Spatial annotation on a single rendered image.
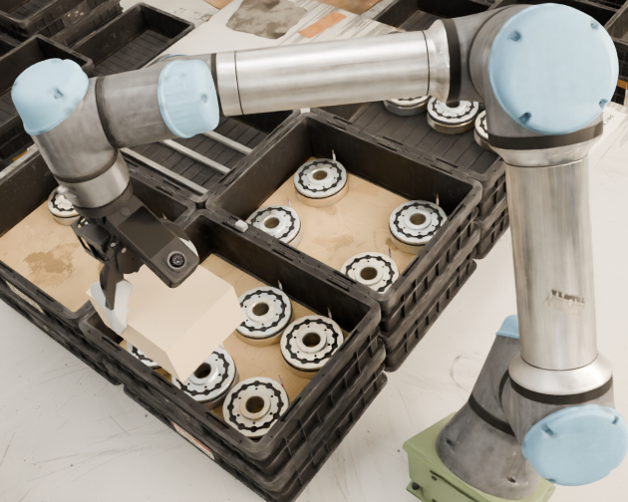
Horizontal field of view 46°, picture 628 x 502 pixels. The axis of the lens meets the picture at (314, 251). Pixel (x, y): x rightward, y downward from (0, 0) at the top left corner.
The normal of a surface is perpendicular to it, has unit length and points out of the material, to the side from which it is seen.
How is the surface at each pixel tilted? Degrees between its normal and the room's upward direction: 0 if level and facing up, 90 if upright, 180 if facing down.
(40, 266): 0
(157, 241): 32
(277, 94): 81
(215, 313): 90
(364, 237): 0
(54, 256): 0
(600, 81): 52
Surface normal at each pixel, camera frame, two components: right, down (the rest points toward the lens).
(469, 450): -0.58, -0.28
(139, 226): 0.29, -0.31
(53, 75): -0.14, -0.64
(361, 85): 0.05, 0.63
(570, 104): 0.00, 0.15
